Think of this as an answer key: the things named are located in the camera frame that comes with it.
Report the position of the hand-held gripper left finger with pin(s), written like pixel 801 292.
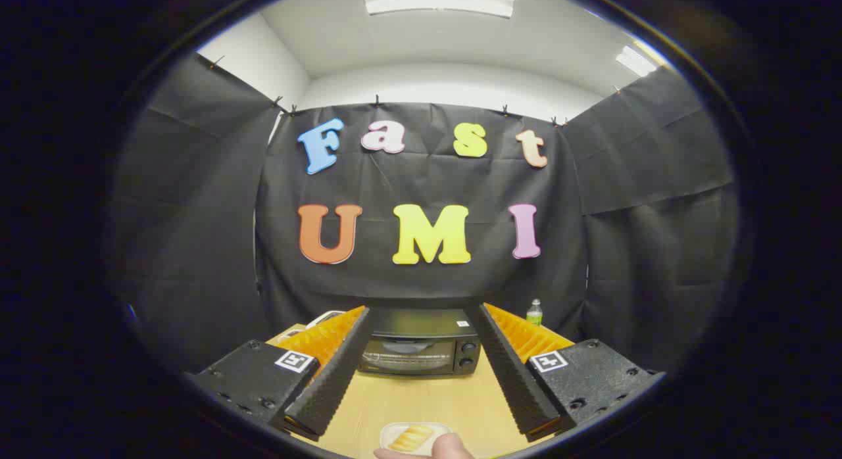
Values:
pixel 335 373

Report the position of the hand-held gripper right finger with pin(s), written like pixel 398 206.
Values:
pixel 513 373

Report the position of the black toaster oven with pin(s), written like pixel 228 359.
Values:
pixel 421 354

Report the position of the golden bread roll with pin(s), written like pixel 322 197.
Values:
pixel 411 438

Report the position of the white pop-up toaster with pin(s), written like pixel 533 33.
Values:
pixel 323 317

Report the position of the green label drink bottle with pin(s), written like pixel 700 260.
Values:
pixel 534 314

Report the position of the white oval plate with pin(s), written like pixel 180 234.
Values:
pixel 389 433

